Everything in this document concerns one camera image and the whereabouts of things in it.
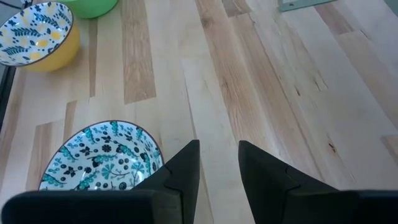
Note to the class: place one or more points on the green plastic bowl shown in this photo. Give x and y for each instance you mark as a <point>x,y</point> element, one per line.
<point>90,7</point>

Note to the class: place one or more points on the black aluminium table frame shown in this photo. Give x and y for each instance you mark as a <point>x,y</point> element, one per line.
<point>6,93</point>

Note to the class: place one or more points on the yellow floral patterned bowl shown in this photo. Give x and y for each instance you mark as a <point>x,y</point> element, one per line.
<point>34,34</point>

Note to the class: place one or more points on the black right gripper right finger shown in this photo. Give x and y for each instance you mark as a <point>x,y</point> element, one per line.
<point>273,193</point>

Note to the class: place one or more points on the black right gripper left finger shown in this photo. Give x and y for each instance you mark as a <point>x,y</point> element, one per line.
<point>174,193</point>

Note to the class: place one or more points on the pale green perforated metal shelf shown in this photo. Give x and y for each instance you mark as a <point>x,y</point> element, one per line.
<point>304,3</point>

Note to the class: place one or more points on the teal floral patterned bowl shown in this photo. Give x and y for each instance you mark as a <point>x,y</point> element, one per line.
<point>102,155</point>

